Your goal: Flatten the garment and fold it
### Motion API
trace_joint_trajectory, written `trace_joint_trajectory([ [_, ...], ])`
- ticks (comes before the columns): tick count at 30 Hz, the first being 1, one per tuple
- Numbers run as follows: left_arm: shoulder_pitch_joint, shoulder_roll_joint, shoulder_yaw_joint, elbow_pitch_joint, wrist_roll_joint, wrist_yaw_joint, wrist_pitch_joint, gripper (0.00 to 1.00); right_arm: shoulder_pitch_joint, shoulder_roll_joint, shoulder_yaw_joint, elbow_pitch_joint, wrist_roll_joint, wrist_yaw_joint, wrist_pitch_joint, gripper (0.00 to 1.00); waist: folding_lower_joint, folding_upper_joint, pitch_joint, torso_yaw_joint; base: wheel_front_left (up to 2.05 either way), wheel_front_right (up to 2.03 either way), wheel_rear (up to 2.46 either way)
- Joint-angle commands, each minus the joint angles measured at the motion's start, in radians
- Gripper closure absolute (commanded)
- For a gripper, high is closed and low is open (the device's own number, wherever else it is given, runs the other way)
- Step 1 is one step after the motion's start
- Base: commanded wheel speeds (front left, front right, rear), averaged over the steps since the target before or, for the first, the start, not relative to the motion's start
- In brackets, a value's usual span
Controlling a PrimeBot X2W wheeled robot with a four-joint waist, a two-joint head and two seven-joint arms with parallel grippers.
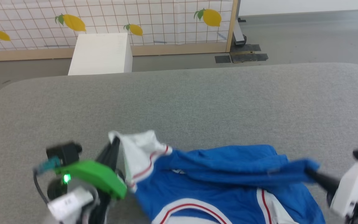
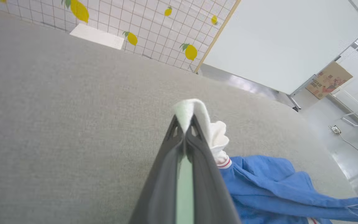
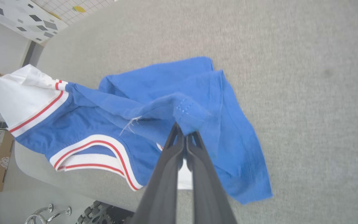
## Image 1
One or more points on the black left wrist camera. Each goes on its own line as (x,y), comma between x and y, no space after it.
(64,153)

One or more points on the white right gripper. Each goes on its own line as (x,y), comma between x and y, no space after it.
(351,186)

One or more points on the long black floor tape patch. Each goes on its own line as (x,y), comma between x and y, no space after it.
(249,57)

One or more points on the white box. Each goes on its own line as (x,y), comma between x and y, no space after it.
(101,54)

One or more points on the blue and white sports jersey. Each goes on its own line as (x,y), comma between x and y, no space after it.
(222,193)

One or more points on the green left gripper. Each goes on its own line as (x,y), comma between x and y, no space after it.
(95,175)

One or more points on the small black floor tape patch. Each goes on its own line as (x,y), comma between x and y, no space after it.
(222,59)

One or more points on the lemon print grid panel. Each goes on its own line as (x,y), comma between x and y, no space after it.
(166,25)

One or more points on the grey metal panel stand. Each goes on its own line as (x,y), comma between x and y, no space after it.
(238,34)

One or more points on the black floor tape strip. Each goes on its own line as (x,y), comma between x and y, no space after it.
(245,48)

